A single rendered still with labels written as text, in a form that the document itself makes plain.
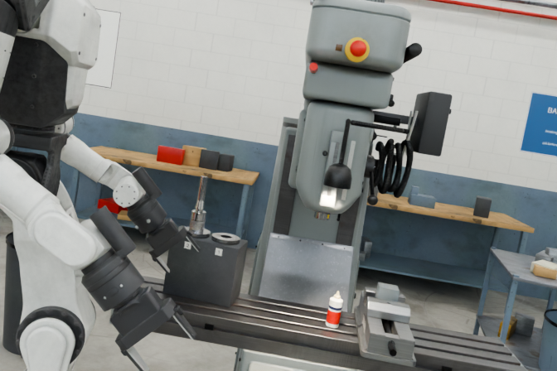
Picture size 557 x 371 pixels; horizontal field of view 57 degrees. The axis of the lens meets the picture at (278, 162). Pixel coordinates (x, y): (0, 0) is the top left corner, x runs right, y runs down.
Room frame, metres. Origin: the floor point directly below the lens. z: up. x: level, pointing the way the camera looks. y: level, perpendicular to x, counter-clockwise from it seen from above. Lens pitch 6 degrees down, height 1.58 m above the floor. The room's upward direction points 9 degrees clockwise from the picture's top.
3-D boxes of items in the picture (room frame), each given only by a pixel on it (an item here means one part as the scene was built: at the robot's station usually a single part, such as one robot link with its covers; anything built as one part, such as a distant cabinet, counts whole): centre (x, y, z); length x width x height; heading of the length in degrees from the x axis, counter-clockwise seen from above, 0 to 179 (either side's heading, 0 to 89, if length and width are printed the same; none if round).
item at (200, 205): (1.61, 0.22, 1.28); 0.03 x 0.03 x 0.11
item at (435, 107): (1.83, -0.50, 1.62); 0.20 x 0.09 x 0.21; 178
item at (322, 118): (1.55, -0.16, 1.47); 0.21 x 0.19 x 0.32; 88
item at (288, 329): (1.54, -0.20, 0.92); 1.24 x 0.23 x 0.08; 88
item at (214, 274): (1.60, 0.17, 1.06); 0.22 x 0.12 x 0.20; 80
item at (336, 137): (1.44, -0.15, 1.45); 0.04 x 0.04 x 0.21; 88
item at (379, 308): (1.48, -0.39, 1.05); 0.12 x 0.06 x 0.04; 86
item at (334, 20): (1.56, -0.16, 1.81); 0.47 x 0.26 x 0.16; 178
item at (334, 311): (1.52, -0.24, 1.02); 0.04 x 0.04 x 0.11
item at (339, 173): (1.36, -0.16, 1.44); 0.07 x 0.07 x 0.06
